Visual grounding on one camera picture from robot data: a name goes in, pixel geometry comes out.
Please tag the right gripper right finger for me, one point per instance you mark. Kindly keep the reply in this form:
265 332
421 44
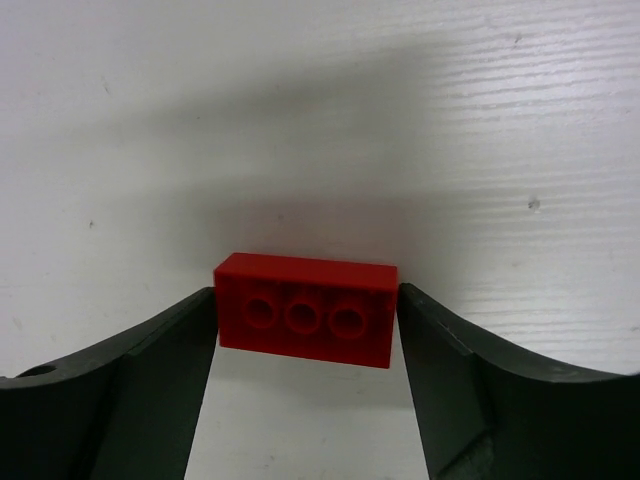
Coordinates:
487 408

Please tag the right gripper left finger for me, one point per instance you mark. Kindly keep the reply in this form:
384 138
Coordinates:
124 408

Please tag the red square lego brick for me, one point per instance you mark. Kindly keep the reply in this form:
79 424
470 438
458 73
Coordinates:
327 310

